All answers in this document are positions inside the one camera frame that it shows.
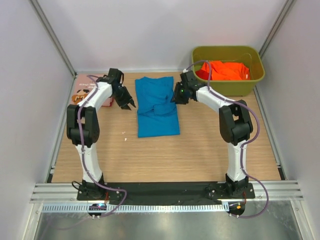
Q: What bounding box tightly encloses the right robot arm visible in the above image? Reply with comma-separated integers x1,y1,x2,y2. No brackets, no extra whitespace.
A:
171,70,253,197

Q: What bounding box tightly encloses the white slotted cable duct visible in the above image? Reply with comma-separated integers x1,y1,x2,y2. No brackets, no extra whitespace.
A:
42,202,229,214

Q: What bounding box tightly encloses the aluminium front rail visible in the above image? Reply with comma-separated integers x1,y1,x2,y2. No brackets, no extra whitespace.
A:
30,180,304,203

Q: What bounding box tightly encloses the olive green plastic bin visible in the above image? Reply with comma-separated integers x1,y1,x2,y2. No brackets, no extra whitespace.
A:
191,45,265,96

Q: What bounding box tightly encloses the left aluminium frame post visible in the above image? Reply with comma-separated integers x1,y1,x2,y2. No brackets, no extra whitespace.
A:
28,0,77,78

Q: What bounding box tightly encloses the aluminium frame post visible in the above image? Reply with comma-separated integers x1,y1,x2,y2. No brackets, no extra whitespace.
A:
28,0,77,78
259,0,297,59

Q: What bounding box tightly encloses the folded pink t shirt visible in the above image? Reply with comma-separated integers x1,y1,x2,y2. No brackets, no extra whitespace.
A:
68,74,114,110

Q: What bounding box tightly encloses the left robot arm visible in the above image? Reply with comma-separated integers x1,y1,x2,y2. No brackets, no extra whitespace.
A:
66,68,136,200

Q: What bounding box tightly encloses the orange t shirt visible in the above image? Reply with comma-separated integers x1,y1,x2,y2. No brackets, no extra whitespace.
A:
199,60,251,81

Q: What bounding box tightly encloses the red t shirt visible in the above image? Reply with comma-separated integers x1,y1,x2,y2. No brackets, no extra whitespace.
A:
195,69,212,81

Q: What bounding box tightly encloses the right aluminium frame post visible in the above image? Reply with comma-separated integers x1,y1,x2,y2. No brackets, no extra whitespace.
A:
259,0,297,59

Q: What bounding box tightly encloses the blue t shirt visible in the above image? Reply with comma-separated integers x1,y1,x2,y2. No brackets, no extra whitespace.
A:
135,76,180,138

